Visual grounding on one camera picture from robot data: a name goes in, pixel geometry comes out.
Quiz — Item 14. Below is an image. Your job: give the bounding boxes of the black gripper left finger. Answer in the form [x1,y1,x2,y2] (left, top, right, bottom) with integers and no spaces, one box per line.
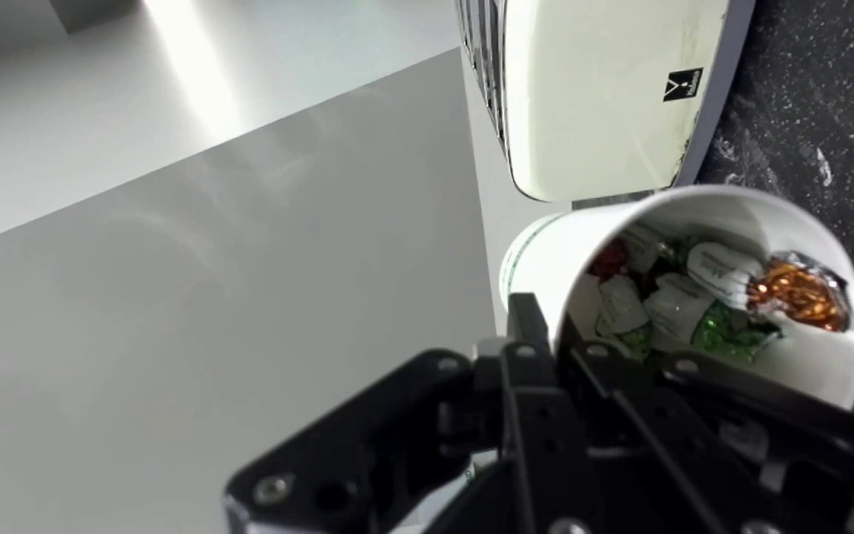
[222,291,587,534]

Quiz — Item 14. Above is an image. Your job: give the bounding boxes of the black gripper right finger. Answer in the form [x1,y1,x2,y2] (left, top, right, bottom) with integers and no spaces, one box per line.
[554,336,854,534]

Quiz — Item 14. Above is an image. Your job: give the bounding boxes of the green foil sweet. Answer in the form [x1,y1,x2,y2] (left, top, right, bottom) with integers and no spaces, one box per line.
[692,303,783,364]

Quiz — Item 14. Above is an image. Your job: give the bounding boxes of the white sweet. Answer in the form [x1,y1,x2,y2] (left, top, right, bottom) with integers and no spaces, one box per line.
[596,274,649,337]
[686,239,765,303]
[642,274,719,348]

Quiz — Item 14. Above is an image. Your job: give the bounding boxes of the orange foil sweet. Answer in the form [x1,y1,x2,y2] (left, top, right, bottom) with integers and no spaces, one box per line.
[746,251,854,336]

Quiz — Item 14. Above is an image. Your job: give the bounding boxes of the red sweet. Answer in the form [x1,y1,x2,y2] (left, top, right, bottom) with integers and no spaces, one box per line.
[587,238,636,282]

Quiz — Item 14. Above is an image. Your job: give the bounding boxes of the white paper cup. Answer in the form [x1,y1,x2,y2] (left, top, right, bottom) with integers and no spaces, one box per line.
[496,185,854,415]

